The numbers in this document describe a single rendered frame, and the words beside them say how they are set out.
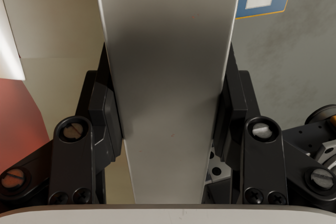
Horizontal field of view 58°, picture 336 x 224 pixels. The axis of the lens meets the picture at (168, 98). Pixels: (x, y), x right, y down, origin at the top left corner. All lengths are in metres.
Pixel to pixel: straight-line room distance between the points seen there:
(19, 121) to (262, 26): 1.80
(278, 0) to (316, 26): 1.68
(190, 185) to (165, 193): 0.02
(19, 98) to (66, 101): 0.02
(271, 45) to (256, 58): 0.12
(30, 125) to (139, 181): 0.07
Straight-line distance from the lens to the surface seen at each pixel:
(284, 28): 2.04
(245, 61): 2.06
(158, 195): 0.17
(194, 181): 0.16
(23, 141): 0.21
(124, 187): 0.24
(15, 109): 0.18
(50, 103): 0.17
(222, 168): 0.53
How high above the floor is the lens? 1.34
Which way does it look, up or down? 41 degrees down
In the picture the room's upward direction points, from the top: 160 degrees clockwise
